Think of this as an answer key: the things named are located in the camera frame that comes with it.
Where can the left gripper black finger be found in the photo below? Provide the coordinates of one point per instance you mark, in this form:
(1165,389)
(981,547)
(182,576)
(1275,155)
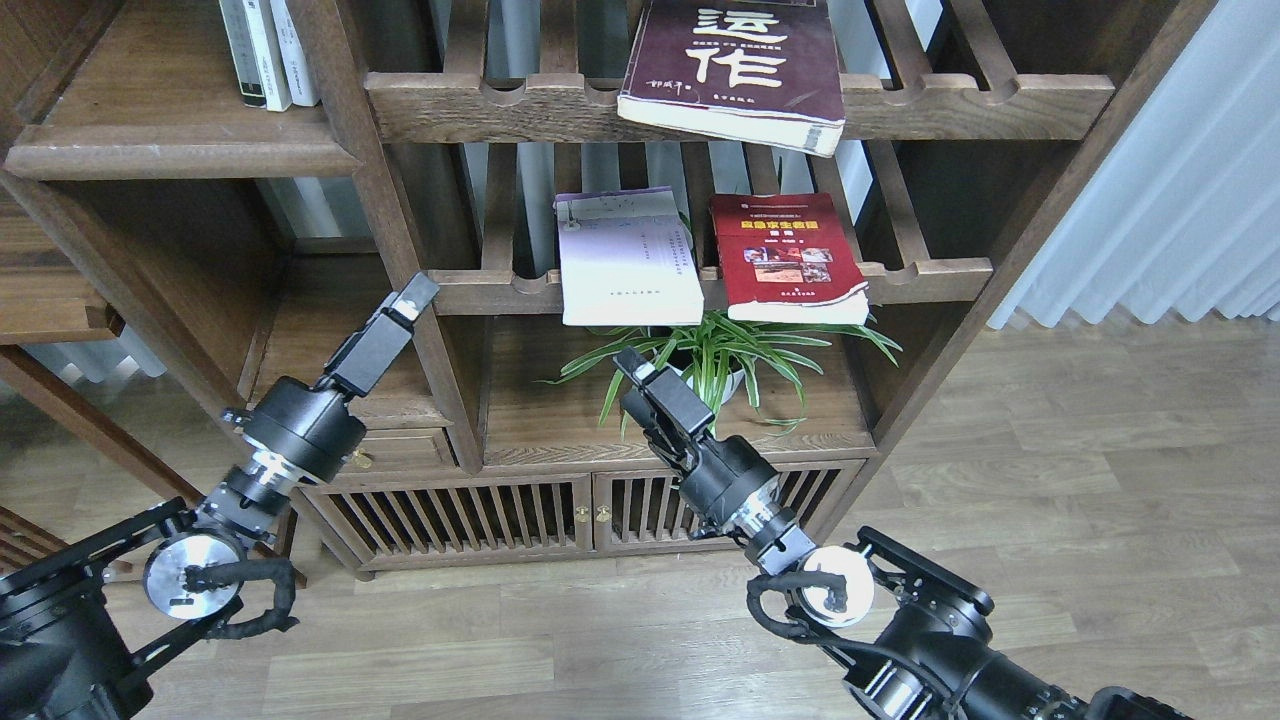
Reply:
(362,360)

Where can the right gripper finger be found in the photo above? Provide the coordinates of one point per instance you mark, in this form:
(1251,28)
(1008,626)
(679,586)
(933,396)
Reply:
(672,416)

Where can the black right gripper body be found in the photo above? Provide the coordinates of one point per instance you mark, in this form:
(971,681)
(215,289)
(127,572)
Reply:
(726,483)

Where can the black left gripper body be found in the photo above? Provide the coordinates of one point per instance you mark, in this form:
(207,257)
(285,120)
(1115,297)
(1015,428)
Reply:
(305,431)

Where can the white lavender paperback book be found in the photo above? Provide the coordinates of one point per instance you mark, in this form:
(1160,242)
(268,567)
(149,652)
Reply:
(626,259)

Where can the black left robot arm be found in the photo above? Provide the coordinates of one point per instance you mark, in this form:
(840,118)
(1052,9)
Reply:
(63,655)

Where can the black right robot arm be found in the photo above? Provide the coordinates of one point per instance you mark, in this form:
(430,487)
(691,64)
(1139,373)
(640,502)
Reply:
(912,637)

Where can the white plant pot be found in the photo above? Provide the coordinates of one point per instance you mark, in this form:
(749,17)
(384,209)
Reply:
(716,390)

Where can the green spider plant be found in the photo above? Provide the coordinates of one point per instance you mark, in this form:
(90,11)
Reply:
(718,342)

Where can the dark wooden bookshelf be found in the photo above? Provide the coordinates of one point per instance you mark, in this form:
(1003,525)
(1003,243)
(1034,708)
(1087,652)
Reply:
(235,240)

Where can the red paperback book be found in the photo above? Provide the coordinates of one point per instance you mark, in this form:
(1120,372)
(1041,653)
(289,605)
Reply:
(785,259)

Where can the white upright book right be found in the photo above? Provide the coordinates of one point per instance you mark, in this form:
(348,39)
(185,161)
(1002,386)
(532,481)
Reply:
(297,71)

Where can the white upright book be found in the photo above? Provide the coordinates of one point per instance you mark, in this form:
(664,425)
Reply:
(297,71)
(251,32)

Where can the wooden side furniture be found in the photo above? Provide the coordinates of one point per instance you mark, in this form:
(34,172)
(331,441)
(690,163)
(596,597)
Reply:
(78,456)

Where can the large maroon book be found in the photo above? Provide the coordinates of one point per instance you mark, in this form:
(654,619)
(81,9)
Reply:
(751,71)

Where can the white upright book left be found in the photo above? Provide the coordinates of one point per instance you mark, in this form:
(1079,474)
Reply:
(251,32)

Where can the white pleated curtain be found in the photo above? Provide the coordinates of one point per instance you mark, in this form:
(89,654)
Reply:
(1183,215)

